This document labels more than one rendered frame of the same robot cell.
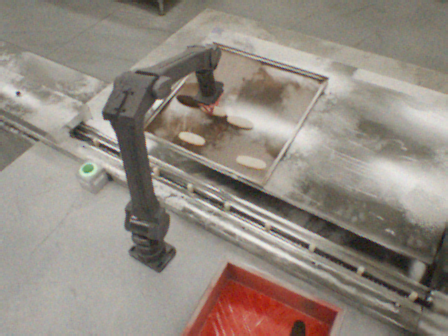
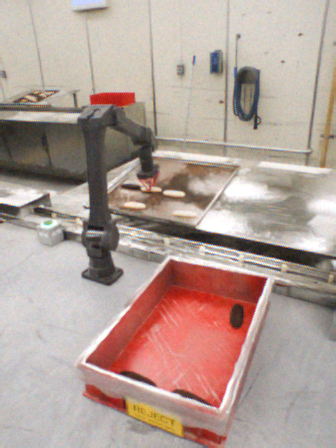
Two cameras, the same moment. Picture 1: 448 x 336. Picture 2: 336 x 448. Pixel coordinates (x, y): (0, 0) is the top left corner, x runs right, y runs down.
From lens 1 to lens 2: 0.59 m
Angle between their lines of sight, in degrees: 23
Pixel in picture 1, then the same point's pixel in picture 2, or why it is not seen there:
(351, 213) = (270, 235)
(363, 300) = (289, 283)
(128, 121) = (96, 122)
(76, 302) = (32, 306)
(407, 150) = (306, 198)
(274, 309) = (214, 300)
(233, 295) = (176, 294)
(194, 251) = (139, 272)
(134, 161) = (96, 161)
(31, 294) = not seen: outside the picture
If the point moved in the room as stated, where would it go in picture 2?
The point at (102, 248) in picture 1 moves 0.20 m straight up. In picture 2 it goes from (57, 275) to (46, 221)
